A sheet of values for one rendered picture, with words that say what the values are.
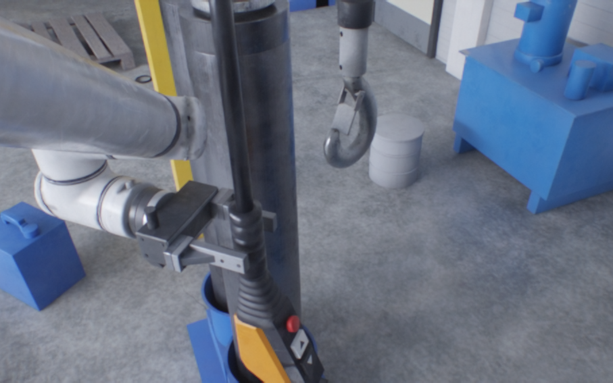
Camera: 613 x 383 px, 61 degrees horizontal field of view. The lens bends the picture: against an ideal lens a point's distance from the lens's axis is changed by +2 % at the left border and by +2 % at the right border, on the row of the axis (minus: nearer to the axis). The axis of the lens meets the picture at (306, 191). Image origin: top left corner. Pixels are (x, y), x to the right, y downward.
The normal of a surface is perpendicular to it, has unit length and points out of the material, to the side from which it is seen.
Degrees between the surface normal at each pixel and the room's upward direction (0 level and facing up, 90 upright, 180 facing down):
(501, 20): 90
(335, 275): 0
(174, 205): 0
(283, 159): 90
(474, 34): 90
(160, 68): 90
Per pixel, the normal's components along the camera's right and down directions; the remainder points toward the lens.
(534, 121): -0.92, 0.25
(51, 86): 1.00, 0.06
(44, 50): 0.91, -0.42
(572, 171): 0.39, 0.55
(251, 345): -0.38, 0.56
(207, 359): -0.02, -0.80
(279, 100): 0.78, 0.37
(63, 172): 0.08, 0.61
